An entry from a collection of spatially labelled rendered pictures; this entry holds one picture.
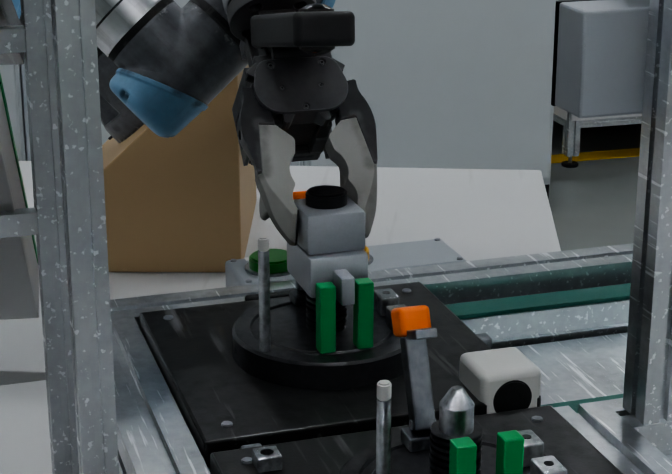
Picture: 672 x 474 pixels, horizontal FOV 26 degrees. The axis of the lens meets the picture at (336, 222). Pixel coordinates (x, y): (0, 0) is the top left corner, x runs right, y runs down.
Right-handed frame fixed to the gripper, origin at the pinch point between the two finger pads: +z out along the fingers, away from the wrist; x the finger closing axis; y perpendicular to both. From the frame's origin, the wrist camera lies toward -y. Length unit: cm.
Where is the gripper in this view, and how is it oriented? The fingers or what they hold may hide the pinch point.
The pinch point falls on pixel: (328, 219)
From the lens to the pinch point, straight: 105.0
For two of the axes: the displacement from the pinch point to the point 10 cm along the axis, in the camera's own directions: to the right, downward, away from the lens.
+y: -2.2, 4.4, 8.7
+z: 2.1, 8.9, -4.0
